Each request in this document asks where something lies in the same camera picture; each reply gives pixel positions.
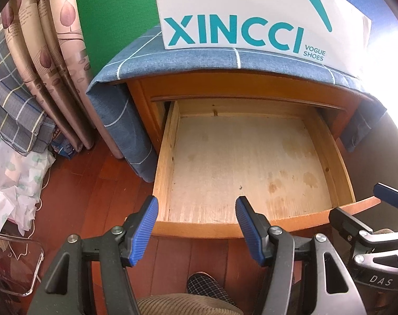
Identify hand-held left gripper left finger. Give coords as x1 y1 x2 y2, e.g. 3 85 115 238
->
30 196 159 315

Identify wooden nightstand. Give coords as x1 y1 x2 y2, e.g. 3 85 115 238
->
127 72 365 158

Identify blue printed packet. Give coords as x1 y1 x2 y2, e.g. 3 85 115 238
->
51 136 76 158

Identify green board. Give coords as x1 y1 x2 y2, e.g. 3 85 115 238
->
74 0 162 79

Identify white shoe box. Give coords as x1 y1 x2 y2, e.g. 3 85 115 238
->
152 0 373 73

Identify plaid slipper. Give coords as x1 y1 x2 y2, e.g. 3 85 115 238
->
187 272 232 302

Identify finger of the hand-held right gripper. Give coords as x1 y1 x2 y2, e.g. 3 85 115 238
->
373 182 398 211
328 206 383 263

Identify brown corduroy trousers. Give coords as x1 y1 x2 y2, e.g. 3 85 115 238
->
137 293 245 315

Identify beige leaf print curtain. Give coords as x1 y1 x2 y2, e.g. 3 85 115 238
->
2 0 96 153

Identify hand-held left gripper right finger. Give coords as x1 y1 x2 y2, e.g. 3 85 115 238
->
236 196 367 315

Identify blue checked cloth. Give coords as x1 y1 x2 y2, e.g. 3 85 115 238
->
86 23 388 184

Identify grey plaid cloth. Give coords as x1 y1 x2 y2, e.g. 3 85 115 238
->
0 29 57 155

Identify clear plastic container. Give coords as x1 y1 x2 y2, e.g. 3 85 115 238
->
0 232 45 296

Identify white floral cloth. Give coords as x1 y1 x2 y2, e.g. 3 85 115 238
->
0 131 57 237

